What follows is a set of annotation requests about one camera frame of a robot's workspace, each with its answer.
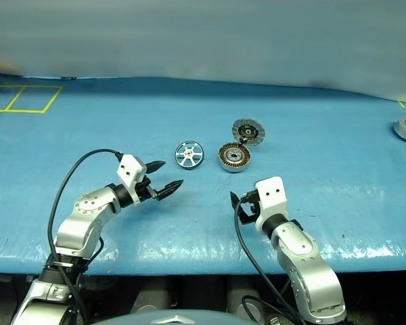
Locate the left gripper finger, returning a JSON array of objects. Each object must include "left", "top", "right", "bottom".
[
  {"left": 144, "top": 160, "right": 166, "bottom": 175},
  {"left": 154, "top": 179, "right": 185, "bottom": 202}
]

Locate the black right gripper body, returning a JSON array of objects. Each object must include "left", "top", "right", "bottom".
[{"left": 238, "top": 190, "right": 260, "bottom": 226}]

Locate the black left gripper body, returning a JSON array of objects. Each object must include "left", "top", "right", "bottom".
[{"left": 134, "top": 175, "right": 160, "bottom": 204}]

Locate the silver spoked rotor wheel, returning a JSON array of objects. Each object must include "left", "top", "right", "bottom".
[{"left": 174, "top": 140, "right": 206, "bottom": 169}]

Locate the motor stator with copper windings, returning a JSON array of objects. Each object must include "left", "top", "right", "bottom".
[{"left": 217, "top": 142, "right": 252, "bottom": 173}]

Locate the motor end cover with circuit board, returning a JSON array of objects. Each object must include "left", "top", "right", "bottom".
[{"left": 231, "top": 117, "right": 267, "bottom": 147}]

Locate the blue plastic table cover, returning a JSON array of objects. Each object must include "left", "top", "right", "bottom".
[{"left": 0, "top": 76, "right": 406, "bottom": 276}]

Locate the dark grey rounded shape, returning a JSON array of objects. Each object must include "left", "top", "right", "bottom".
[
  {"left": 131, "top": 277, "right": 172, "bottom": 316},
  {"left": 226, "top": 277, "right": 268, "bottom": 319}
]

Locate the grey robot torso with logo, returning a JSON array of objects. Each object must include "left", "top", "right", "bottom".
[{"left": 94, "top": 309, "right": 258, "bottom": 325}]

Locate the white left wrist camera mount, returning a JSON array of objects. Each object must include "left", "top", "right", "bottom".
[{"left": 116, "top": 154, "right": 146, "bottom": 207}]

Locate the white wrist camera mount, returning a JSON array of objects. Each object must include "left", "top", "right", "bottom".
[
  {"left": 254, "top": 176, "right": 289, "bottom": 231},
  {"left": 116, "top": 154, "right": 146, "bottom": 207}
]

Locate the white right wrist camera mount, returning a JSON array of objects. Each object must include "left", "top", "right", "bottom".
[{"left": 254, "top": 176, "right": 289, "bottom": 231}]

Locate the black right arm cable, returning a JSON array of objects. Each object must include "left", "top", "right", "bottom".
[{"left": 234, "top": 202, "right": 307, "bottom": 325}]

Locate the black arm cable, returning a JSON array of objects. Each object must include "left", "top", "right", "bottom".
[
  {"left": 234, "top": 202, "right": 307, "bottom": 325},
  {"left": 47, "top": 148, "right": 123, "bottom": 325}
]

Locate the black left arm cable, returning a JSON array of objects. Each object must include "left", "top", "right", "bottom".
[{"left": 47, "top": 148, "right": 123, "bottom": 325}]

